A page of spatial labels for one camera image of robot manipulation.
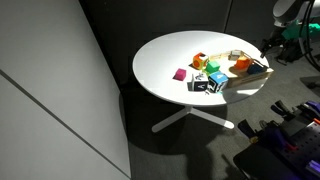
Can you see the grey block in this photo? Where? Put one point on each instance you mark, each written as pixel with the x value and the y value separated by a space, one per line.
pixel 235 54

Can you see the green block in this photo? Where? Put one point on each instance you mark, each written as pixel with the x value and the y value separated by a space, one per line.
pixel 212 66

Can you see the black cart top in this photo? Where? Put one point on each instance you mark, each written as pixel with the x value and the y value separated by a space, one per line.
pixel 263 165

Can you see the orange block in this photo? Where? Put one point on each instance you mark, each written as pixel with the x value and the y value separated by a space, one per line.
pixel 242 62

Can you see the black perforated breadboard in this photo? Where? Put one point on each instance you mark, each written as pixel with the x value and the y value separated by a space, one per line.
pixel 305 146

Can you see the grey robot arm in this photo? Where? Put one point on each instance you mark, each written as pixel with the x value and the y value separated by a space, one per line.
pixel 286 10

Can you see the blue block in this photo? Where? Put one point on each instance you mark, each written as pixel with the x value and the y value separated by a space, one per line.
pixel 256 69

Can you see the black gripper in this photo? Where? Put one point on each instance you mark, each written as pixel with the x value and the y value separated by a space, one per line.
pixel 275 39

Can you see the purple orange spring clamp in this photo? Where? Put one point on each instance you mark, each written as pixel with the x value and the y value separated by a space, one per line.
pixel 283 110
pixel 266 135

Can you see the black white patterned cube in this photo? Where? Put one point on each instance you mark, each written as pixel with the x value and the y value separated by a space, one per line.
pixel 198 83

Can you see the blue topped patterned cube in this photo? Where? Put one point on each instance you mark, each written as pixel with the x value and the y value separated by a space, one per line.
pixel 218 82

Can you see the orange green holed cube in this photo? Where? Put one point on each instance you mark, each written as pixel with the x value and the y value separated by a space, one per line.
pixel 200 61

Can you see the white table base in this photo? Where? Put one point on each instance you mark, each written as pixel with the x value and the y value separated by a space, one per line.
pixel 190 111

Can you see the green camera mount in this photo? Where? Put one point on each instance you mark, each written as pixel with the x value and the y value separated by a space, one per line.
pixel 295 30

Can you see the wooden tray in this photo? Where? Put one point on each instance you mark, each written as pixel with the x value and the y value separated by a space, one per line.
pixel 248 79

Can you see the magenta block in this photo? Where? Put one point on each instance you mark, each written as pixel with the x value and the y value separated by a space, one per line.
pixel 179 74

